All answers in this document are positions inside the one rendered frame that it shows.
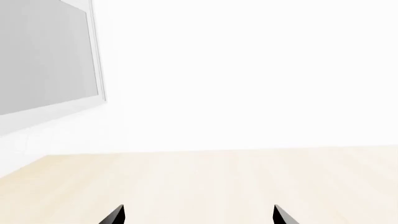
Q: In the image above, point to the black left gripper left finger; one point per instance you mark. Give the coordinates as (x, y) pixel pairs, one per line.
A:
(116, 216)

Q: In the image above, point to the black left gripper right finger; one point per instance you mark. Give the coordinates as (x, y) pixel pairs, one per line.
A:
(281, 217)

